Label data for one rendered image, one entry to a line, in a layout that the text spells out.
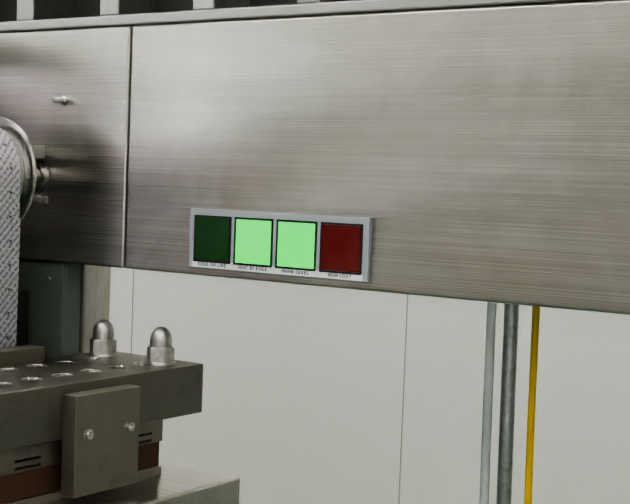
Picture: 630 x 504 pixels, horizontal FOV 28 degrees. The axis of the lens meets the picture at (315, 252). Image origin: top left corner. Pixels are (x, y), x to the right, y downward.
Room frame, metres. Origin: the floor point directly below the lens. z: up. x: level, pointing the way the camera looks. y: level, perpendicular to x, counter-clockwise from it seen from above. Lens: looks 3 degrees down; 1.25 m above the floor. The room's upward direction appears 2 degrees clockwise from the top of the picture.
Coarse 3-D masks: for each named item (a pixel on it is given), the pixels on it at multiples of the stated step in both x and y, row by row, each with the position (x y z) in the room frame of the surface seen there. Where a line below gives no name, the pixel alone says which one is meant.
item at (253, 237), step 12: (240, 228) 1.44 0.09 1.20; (252, 228) 1.43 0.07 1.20; (264, 228) 1.42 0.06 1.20; (240, 240) 1.44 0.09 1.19; (252, 240) 1.43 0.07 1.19; (264, 240) 1.42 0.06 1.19; (240, 252) 1.44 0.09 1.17; (252, 252) 1.43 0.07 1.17; (264, 252) 1.42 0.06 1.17; (264, 264) 1.42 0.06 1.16
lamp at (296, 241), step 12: (288, 228) 1.40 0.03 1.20; (300, 228) 1.39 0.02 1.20; (312, 228) 1.38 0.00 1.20; (288, 240) 1.40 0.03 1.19; (300, 240) 1.39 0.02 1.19; (312, 240) 1.38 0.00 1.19; (288, 252) 1.40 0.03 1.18; (300, 252) 1.39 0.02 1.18; (312, 252) 1.38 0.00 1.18; (288, 264) 1.40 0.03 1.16; (300, 264) 1.39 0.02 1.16; (312, 264) 1.38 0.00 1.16
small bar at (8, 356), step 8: (0, 352) 1.43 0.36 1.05; (8, 352) 1.44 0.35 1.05; (16, 352) 1.45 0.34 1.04; (24, 352) 1.46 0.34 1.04; (32, 352) 1.47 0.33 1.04; (40, 352) 1.48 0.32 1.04; (0, 360) 1.43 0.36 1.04; (8, 360) 1.44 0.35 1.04; (16, 360) 1.45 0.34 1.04; (24, 360) 1.46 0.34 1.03; (32, 360) 1.47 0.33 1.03; (40, 360) 1.48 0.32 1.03
